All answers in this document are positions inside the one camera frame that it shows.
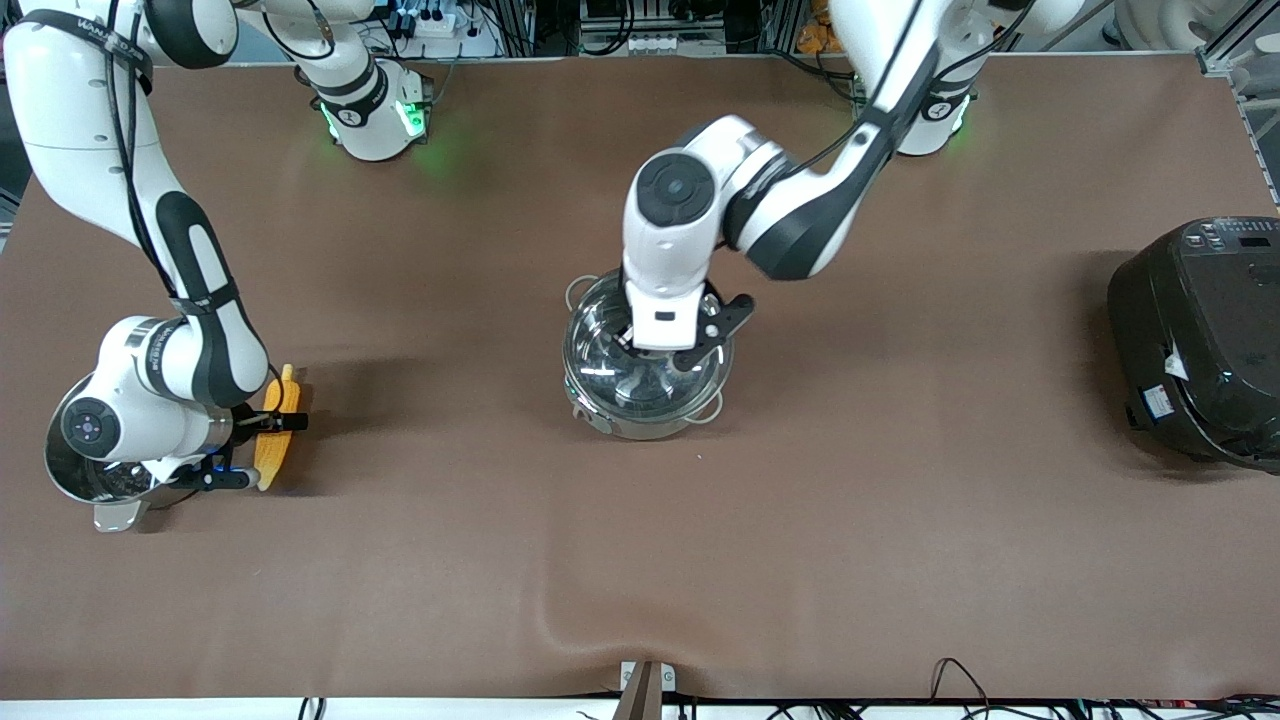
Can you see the steel steamer pot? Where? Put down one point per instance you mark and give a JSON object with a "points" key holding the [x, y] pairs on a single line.
{"points": [[100, 490]]}

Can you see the small white power strip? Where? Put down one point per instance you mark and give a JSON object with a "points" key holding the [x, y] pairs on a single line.
{"points": [[655, 45]]}

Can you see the aluminium frame profile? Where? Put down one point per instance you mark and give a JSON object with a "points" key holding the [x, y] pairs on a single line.
{"points": [[1215, 62]]}

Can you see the black rice cooker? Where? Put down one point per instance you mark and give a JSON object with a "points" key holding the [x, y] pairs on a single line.
{"points": [[1200, 350]]}

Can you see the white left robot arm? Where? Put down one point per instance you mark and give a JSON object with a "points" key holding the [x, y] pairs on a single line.
{"points": [[800, 220]]}

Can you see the yellow corn cob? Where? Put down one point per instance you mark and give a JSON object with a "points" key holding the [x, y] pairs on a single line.
{"points": [[272, 455]]}

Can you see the pile of orange bread rolls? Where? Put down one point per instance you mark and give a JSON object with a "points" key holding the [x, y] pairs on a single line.
{"points": [[815, 35]]}

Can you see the white power strip with plugs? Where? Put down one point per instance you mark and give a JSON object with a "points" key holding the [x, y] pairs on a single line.
{"points": [[450, 25]]}

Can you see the glass pot lid with knob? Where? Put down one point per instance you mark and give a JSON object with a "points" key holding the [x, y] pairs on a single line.
{"points": [[600, 350]]}

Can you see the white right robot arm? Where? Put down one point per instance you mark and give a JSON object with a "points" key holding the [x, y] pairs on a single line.
{"points": [[70, 100]]}

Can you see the brown table mat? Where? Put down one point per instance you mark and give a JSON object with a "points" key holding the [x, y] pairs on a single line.
{"points": [[900, 550]]}

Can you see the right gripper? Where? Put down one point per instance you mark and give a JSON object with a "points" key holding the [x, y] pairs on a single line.
{"points": [[247, 424]]}

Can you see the white rounded plastic housing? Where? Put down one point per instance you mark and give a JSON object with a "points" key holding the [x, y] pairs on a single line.
{"points": [[1170, 20]]}

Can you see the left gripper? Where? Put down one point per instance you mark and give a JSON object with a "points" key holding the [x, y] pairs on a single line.
{"points": [[618, 321]]}

